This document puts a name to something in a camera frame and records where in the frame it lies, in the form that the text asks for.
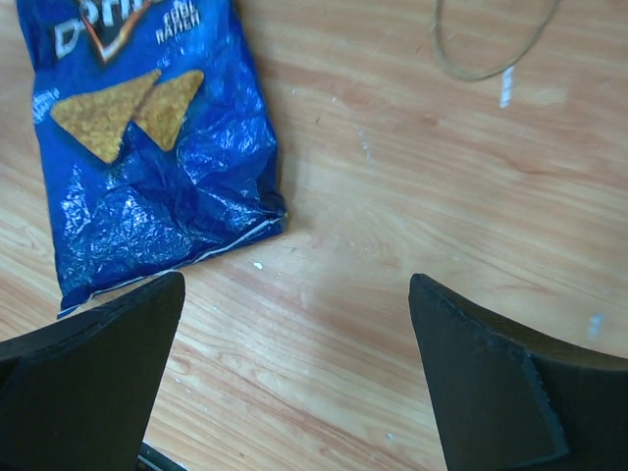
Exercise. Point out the red paper bag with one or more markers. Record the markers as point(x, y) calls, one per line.
point(477, 40)

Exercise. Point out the blue Doritos chips bag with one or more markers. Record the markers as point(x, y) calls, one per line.
point(156, 145)

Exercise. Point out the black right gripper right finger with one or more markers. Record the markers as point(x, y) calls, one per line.
point(508, 397)

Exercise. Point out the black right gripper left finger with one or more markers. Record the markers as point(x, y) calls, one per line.
point(78, 394)

